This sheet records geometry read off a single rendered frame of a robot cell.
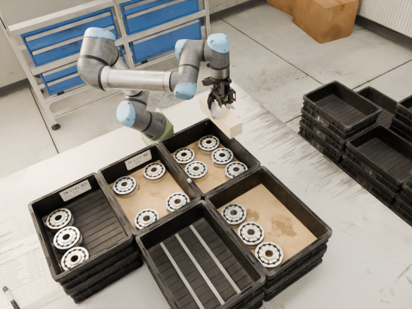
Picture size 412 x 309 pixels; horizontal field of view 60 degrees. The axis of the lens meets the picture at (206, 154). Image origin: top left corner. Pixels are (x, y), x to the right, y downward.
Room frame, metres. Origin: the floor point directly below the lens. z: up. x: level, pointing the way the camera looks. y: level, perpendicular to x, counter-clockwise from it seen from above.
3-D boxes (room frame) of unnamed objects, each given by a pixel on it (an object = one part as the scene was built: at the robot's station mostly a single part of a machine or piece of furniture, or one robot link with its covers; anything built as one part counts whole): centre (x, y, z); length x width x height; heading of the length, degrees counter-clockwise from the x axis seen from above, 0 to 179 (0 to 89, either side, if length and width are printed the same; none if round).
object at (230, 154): (1.14, -0.07, 0.86); 0.10 x 0.10 x 0.01
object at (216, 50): (1.15, -0.08, 1.39); 0.09 x 0.08 x 0.11; 72
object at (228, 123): (1.17, -0.08, 1.08); 0.24 x 0.06 x 0.06; 27
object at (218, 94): (1.14, -0.09, 1.23); 0.09 x 0.08 x 0.12; 27
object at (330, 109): (1.74, -0.89, 0.37); 0.40 x 0.30 x 0.45; 26
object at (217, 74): (1.15, -0.09, 1.31); 0.08 x 0.08 x 0.05
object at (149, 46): (3.10, 0.23, 0.60); 0.72 x 0.03 x 0.56; 117
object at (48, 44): (2.74, 0.95, 0.60); 0.72 x 0.03 x 0.56; 117
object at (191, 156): (1.17, 0.10, 0.86); 0.10 x 0.10 x 0.01
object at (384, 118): (1.92, -1.25, 0.26); 0.40 x 0.30 x 0.23; 27
